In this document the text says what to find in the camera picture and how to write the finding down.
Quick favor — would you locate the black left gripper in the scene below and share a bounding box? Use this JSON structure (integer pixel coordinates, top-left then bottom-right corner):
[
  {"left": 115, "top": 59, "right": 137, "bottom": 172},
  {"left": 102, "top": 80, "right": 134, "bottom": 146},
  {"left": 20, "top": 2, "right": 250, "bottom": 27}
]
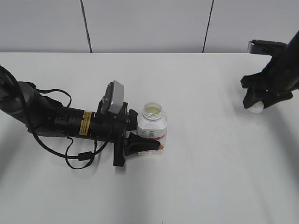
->
[{"left": 92, "top": 102, "right": 160, "bottom": 167}]

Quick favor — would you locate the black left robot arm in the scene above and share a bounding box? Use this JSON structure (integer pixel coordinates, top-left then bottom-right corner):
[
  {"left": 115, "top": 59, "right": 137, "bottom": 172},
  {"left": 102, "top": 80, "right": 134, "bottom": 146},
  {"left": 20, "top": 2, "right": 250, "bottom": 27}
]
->
[{"left": 0, "top": 68, "right": 160, "bottom": 167}]

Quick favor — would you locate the white square yogurt drink bottle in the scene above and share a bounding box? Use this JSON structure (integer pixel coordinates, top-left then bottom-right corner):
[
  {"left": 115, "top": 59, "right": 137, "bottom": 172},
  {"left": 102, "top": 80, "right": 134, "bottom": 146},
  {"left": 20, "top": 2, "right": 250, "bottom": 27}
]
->
[{"left": 136, "top": 102, "right": 167, "bottom": 155}]

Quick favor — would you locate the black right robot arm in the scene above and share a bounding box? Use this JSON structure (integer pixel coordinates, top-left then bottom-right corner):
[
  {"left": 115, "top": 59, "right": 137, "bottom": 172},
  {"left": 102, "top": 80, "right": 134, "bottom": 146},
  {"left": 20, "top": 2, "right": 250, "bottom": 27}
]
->
[{"left": 241, "top": 33, "right": 299, "bottom": 109}]

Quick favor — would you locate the white ribbed screw cap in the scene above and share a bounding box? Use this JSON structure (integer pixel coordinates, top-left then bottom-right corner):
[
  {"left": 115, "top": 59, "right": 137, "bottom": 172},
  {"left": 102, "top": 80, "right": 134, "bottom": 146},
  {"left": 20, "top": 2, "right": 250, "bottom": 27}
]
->
[{"left": 247, "top": 101, "right": 264, "bottom": 113}]

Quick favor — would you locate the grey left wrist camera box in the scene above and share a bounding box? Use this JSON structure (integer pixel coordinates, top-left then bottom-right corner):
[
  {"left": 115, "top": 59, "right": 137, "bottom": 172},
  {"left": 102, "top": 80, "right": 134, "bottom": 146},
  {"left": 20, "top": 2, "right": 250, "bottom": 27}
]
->
[{"left": 101, "top": 80, "right": 124, "bottom": 114}]

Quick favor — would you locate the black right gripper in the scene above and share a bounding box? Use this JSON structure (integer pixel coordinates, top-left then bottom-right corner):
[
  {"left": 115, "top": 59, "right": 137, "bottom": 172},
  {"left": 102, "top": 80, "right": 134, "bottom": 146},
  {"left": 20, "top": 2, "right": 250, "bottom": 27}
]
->
[{"left": 241, "top": 72, "right": 293, "bottom": 109}]

